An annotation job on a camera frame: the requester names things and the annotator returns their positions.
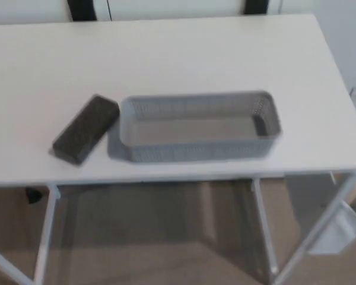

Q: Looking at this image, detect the grey perforated plastic basket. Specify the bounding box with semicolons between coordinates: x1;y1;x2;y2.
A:
117;90;283;164

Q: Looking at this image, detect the black rectangular bracket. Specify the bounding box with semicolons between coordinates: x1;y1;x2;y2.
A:
66;0;98;22
243;0;268;15

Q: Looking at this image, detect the black felt board eraser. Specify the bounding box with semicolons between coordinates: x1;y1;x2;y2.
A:
51;94;121;167

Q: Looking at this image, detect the white metal desk leg frame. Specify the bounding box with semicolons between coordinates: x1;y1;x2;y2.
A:
251;171;356;285
0;183;61;285

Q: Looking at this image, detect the white cabinet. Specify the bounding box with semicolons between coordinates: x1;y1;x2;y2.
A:
0;0;285;25

